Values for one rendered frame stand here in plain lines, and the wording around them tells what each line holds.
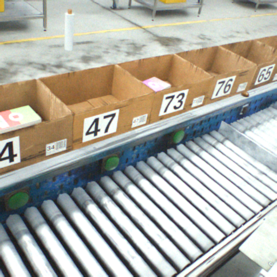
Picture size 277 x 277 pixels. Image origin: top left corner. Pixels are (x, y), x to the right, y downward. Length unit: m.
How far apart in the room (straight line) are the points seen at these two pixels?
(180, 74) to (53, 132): 0.88
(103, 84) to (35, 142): 0.55
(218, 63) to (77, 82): 0.99
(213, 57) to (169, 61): 0.40
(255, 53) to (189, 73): 0.79
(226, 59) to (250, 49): 0.40
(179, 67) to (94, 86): 0.50
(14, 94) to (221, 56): 1.27
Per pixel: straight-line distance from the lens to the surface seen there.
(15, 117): 1.31
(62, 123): 1.16
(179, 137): 1.55
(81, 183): 1.37
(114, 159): 1.32
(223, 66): 2.11
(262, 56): 2.42
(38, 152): 1.18
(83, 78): 1.50
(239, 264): 2.22
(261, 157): 1.72
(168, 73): 1.86
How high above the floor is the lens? 1.69
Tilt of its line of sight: 36 degrees down
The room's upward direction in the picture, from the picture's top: 11 degrees clockwise
